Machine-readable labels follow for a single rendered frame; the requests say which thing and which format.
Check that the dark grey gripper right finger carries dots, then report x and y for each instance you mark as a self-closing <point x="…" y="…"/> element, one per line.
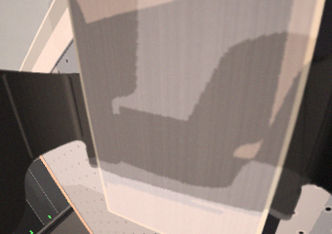
<point x="309" y="155"/>

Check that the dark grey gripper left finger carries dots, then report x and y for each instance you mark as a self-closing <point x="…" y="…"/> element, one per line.
<point x="39" y="112"/>

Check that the beige well plate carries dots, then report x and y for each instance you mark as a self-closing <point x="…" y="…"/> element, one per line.
<point x="306" y="67"/>

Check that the grey perforated base plate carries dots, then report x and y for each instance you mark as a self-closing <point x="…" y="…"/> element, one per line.
<point x="83" y="186"/>

